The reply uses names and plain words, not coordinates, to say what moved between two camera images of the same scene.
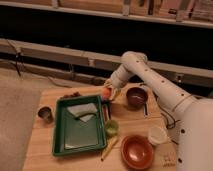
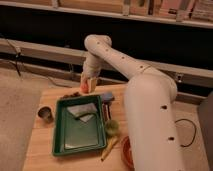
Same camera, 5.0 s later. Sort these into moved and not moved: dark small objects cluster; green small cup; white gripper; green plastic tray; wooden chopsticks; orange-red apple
Moved: white gripper; orange-red apple
Not moved: green plastic tray; dark small objects cluster; green small cup; wooden chopsticks
